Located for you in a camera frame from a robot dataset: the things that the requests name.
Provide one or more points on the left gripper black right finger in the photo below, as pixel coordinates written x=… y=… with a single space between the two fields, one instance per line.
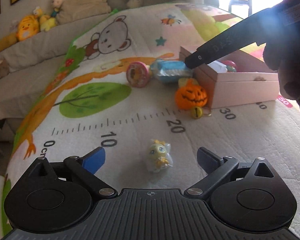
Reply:
x=219 y=171

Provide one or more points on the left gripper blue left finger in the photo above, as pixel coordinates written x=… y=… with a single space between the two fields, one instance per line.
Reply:
x=83 y=170

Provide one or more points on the small yellow plush toy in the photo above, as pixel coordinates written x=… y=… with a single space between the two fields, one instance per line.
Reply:
x=46 y=22

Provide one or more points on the blue white tissue pack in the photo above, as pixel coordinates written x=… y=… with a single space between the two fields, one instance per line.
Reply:
x=167 y=71

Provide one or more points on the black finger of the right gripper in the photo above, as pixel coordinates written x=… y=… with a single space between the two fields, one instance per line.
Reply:
x=238 y=36

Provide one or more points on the colourful cartoon play mat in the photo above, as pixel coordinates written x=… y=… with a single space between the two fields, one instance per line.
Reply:
x=90 y=103

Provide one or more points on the white battery charger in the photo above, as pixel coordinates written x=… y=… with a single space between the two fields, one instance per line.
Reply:
x=218 y=67

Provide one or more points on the yellow duck plush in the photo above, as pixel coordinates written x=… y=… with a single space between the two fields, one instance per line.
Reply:
x=27 y=27

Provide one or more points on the beige cushion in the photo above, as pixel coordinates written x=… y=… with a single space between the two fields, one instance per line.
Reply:
x=73 y=10

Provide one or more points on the yellow fairy figurine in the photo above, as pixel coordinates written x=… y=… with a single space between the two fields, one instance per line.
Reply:
x=158 y=156

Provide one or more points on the pink cardboard box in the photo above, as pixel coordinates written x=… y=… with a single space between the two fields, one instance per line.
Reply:
x=254 y=82

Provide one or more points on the yellow bell keychain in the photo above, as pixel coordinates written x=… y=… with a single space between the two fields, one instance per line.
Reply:
x=199 y=112

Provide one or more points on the orange pumpkin toy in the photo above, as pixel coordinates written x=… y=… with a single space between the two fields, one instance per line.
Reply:
x=190 y=95

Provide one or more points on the doll with red hat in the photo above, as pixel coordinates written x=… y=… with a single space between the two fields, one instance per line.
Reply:
x=56 y=4

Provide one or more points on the beige covered sofa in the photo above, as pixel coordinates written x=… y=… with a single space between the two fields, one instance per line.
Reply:
x=32 y=64

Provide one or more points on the pink teal toy in box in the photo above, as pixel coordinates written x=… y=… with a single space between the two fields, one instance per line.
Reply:
x=230 y=65

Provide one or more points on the pink tape roll toy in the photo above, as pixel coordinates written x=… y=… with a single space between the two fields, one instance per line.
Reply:
x=138 y=74

